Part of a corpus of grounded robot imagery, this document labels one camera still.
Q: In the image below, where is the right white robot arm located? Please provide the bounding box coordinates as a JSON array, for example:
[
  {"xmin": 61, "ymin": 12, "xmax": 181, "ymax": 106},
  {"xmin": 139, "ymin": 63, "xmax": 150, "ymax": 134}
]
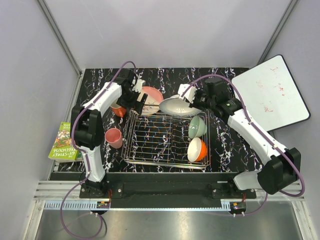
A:
[{"xmin": 178, "ymin": 74, "xmax": 306, "ymax": 199}]

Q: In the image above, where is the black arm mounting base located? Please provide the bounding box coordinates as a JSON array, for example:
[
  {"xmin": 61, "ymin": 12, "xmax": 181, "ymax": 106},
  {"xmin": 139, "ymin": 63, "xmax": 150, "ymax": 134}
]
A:
[{"xmin": 79, "ymin": 172, "xmax": 257, "ymax": 200}]

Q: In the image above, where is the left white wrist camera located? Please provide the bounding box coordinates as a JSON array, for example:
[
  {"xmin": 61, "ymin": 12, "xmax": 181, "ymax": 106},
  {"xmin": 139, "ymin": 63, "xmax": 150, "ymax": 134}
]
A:
[{"xmin": 132, "ymin": 79, "xmax": 146, "ymax": 93}]

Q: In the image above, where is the white grey rimmed plate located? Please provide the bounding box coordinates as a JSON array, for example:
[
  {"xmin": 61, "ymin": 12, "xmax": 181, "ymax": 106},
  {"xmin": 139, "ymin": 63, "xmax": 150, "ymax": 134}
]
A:
[{"xmin": 159, "ymin": 97, "xmax": 196, "ymax": 117}]

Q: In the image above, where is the green treehouse book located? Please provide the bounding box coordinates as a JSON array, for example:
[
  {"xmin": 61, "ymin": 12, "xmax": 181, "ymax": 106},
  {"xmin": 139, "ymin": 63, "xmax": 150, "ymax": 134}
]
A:
[{"xmin": 48, "ymin": 122, "xmax": 83, "ymax": 163}]

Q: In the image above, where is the orange white bowl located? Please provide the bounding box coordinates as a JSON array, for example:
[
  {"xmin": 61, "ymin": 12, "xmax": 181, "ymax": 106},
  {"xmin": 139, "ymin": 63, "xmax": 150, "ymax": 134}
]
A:
[{"xmin": 187, "ymin": 137, "xmax": 207, "ymax": 163}]

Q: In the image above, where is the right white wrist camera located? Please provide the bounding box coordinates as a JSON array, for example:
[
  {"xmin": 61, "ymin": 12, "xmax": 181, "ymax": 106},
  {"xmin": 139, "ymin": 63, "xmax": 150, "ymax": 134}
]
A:
[{"xmin": 178, "ymin": 84, "xmax": 197, "ymax": 103}]

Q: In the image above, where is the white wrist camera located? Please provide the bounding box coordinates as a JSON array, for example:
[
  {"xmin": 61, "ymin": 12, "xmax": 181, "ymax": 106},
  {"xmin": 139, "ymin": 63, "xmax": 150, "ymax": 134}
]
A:
[
  {"xmin": 132, "ymin": 79, "xmax": 146, "ymax": 93},
  {"xmin": 178, "ymin": 84, "xmax": 197, "ymax": 103}
]

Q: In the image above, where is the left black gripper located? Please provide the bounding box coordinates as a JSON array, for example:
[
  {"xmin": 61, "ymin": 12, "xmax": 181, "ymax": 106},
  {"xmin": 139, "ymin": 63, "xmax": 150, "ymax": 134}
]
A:
[{"xmin": 117, "ymin": 87, "xmax": 147, "ymax": 115}]

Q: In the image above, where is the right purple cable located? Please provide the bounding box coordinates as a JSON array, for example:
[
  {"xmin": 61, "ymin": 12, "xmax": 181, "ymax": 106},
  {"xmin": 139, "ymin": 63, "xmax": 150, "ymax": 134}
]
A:
[{"xmin": 181, "ymin": 74, "xmax": 307, "ymax": 216}]

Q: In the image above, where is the metal wire dish rack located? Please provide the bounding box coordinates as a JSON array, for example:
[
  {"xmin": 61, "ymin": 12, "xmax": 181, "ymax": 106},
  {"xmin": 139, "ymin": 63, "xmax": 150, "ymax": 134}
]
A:
[{"xmin": 121, "ymin": 111, "xmax": 211, "ymax": 170}]

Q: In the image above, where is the pink cream floral plate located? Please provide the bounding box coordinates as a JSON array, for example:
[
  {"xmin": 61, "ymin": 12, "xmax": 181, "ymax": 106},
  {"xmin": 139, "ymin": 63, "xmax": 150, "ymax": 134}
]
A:
[{"xmin": 137, "ymin": 86, "xmax": 164, "ymax": 116}]

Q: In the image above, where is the orange ceramic mug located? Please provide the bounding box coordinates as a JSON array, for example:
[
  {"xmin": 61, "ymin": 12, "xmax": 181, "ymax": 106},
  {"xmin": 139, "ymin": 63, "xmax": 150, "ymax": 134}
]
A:
[{"xmin": 110, "ymin": 101, "xmax": 127, "ymax": 118}]

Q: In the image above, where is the purple cable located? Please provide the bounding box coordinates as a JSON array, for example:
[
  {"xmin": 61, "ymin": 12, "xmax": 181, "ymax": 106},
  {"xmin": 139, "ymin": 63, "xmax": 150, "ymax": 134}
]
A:
[
  {"xmin": 181, "ymin": 74, "xmax": 307, "ymax": 216},
  {"xmin": 59, "ymin": 60, "xmax": 138, "ymax": 237}
]

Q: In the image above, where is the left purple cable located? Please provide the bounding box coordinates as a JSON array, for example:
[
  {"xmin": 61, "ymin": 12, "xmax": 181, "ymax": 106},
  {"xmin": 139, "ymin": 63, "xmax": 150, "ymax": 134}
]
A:
[{"xmin": 59, "ymin": 60, "xmax": 138, "ymax": 237}]

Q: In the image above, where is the pale green bowl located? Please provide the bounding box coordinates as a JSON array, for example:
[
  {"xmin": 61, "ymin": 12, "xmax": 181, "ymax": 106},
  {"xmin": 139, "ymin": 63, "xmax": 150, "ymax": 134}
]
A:
[{"xmin": 188, "ymin": 115, "xmax": 207, "ymax": 139}]

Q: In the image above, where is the white whiteboard black frame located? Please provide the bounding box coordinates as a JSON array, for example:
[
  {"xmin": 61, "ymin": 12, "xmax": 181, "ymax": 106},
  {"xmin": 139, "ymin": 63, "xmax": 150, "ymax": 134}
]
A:
[{"xmin": 231, "ymin": 54, "xmax": 311, "ymax": 132}]

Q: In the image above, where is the pink plastic cup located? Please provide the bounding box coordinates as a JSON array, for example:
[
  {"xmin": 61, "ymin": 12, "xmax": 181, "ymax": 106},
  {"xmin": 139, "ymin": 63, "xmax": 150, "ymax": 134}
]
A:
[{"xmin": 104, "ymin": 128, "xmax": 123, "ymax": 149}]

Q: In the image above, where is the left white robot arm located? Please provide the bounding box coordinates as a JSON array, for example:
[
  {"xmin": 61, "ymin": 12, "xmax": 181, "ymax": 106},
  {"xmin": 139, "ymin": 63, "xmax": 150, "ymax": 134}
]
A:
[{"xmin": 70, "ymin": 68, "xmax": 148, "ymax": 198}]

